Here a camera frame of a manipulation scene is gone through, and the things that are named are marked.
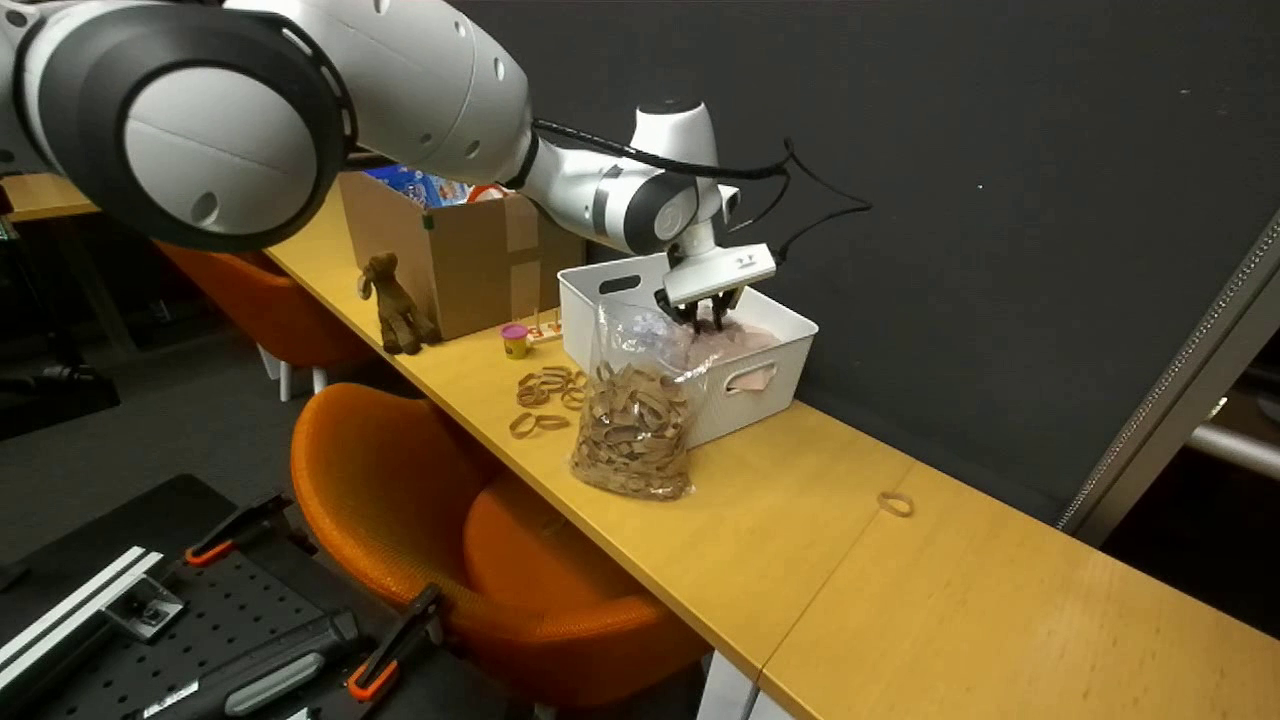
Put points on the white table leg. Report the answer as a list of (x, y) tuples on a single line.
[(727, 691)]

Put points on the white plastic storage bin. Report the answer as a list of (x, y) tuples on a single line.
[(791, 351)]

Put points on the pile of tan rubber bands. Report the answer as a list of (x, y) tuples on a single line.
[(544, 386)]

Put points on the small orange shell chair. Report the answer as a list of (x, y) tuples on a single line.
[(266, 306)]

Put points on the white orange plastic bag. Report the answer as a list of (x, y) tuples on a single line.
[(491, 195)]

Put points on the grey slanted window frame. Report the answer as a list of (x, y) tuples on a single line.
[(1173, 386)]

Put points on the black perforated board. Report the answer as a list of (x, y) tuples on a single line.
[(254, 625)]

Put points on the blue printed carton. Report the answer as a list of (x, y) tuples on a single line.
[(421, 187)]

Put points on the brown moose plush toy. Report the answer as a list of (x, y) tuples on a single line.
[(398, 315)]

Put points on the small metal bracket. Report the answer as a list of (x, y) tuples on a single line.
[(147, 611)]

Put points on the clear bag of rubber bands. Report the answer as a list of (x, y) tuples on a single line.
[(634, 432)]

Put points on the white horizontal pipe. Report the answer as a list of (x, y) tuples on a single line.
[(1240, 450)]

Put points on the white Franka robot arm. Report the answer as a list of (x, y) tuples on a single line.
[(401, 81)]

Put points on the large orange shell chair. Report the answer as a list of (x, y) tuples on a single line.
[(384, 494)]

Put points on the white aluminium rail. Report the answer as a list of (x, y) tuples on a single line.
[(81, 606)]

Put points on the black clamp with orange tip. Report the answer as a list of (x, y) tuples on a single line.
[(235, 531), (394, 651)]

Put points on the single tan rubber band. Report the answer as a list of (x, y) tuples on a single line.
[(899, 505), (522, 424), (552, 420)]

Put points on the brown cardboard box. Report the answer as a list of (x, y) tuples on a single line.
[(482, 264)]

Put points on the small pink-lid dough tub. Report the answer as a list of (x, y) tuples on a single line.
[(517, 343)]

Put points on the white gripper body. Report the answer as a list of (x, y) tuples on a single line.
[(720, 269)]

